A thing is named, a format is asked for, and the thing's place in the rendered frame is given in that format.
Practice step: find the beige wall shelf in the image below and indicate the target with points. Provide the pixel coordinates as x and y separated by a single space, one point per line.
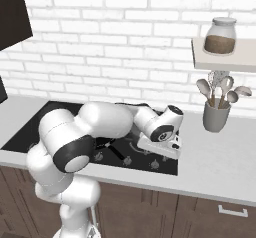
226 60

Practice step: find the grey utensil pot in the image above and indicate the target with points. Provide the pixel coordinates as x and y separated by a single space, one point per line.
216 118

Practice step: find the dark range hood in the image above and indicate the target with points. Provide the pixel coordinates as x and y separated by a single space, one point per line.
11 18

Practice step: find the small wooden spoon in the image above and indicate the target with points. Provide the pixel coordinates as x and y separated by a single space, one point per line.
232 96

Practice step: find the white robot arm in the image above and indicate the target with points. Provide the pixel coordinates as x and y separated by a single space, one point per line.
100 118

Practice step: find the glass jar with brown contents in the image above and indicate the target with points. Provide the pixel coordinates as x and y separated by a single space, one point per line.
220 38

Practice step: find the large wooden spoon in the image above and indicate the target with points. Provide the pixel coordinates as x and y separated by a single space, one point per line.
203 87

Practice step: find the black hob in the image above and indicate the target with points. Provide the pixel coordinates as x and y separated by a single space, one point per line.
30 128

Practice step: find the wooden ladle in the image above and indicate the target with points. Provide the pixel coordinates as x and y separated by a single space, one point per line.
243 90

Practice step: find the dark hob knob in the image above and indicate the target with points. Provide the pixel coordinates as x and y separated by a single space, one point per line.
126 161
99 156
154 164

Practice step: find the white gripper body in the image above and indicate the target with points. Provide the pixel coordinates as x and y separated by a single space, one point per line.
156 147

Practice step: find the brown drawer front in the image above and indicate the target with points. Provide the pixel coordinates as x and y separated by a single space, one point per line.
216 222

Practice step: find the metal whisk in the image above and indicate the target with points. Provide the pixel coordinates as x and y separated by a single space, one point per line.
214 78

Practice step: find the slotted wooden spoon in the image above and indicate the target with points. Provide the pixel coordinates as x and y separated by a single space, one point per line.
226 83

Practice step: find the brown cupboard door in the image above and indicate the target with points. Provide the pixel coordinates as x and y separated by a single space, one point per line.
13 202
136 212

